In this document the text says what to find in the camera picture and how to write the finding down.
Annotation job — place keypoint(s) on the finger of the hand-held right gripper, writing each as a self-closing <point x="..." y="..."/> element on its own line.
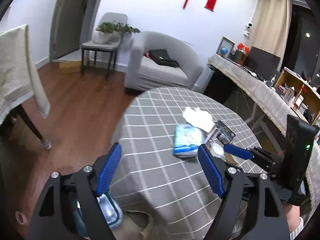
<point x="237" y="152"/>

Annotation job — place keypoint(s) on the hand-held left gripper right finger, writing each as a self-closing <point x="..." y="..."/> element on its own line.
<point x="212" y="172"/>

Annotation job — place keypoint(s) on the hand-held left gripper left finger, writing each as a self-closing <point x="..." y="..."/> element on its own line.
<point x="110" y="170"/>

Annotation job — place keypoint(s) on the teal plastic bin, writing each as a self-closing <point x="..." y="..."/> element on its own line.
<point x="110" y="210"/>

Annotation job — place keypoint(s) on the blue tissue packet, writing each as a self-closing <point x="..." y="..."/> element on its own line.
<point x="186" y="137"/>

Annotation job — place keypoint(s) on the person's right forearm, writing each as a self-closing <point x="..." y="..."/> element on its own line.
<point x="295" y="217"/>

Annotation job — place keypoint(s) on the tan cardboard piece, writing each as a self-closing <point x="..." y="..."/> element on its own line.
<point x="231" y="159"/>

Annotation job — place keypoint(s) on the black plastic packet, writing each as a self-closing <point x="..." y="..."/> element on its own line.
<point x="226" y="132"/>

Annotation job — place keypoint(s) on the white crumpled tissue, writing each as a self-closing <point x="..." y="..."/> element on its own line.
<point x="197" y="117"/>

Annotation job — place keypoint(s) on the grey checked tablecloth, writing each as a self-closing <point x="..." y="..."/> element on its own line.
<point x="155" y="130"/>

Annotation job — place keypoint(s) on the grey fringed desk cloth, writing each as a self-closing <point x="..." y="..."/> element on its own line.
<point x="250" y="80"/>

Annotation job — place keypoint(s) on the white ribbed appliance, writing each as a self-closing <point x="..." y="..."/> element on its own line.
<point x="203" y="78"/>

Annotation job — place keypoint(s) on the wooden desk shelf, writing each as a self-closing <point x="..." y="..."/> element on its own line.
<point x="287" y="75"/>

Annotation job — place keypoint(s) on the dark wooden table leg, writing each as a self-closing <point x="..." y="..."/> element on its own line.
<point x="32" y="127"/>

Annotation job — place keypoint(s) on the dark brown box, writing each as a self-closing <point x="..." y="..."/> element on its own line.
<point x="240" y="57"/>

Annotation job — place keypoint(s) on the black monitor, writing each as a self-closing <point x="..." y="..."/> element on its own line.
<point x="262" y="60"/>

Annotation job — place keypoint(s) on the tape roll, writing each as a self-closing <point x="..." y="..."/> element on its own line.
<point x="17" y="216"/>

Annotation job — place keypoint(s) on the framed globe picture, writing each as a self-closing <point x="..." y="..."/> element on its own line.
<point x="225" y="47"/>

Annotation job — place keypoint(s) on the grey armchair sofa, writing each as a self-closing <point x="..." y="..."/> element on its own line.
<point x="162" y="73"/>

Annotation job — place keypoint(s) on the flat cardboard box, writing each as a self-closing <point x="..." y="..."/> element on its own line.
<point x="70" y="67"/>

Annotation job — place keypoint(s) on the black bag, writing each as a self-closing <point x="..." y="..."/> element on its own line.
<point x="162" y="56"/>

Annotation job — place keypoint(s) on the grey chair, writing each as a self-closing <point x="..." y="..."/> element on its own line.
<point x="100" y="45"/>

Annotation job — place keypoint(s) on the beige curtain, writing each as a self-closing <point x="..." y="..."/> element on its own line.
<point x="270" y="25"/>

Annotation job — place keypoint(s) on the potted green plant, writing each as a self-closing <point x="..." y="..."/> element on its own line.
<point x="101" y="37"/>

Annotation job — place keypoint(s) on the beige patterned tablecloth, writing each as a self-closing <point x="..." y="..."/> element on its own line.
<point x="15" y="67"/>

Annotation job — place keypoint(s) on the red hanging scroll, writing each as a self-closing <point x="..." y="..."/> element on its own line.
<point x="211" y="0"/>

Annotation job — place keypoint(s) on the dark grey door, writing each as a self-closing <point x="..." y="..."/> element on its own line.
<point x="65" y="17"/>

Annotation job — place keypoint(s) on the white security camera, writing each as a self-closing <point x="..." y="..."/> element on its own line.
<point x="248" y="28"/>

